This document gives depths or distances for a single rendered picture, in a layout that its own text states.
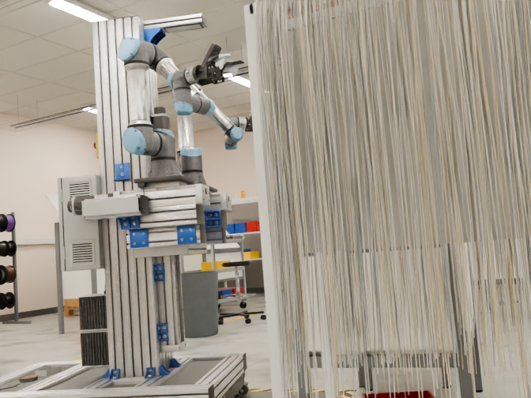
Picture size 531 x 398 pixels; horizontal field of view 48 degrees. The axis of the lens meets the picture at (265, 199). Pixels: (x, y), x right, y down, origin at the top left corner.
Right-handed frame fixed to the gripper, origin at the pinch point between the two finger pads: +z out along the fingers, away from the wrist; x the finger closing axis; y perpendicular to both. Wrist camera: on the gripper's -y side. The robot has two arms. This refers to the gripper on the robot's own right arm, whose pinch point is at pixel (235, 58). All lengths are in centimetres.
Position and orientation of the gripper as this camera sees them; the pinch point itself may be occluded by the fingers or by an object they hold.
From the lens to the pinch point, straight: 248.0
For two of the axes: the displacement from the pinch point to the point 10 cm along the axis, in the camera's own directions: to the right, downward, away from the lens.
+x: -5.7, -1.6, -8.0
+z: 8.2, -1.1, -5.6
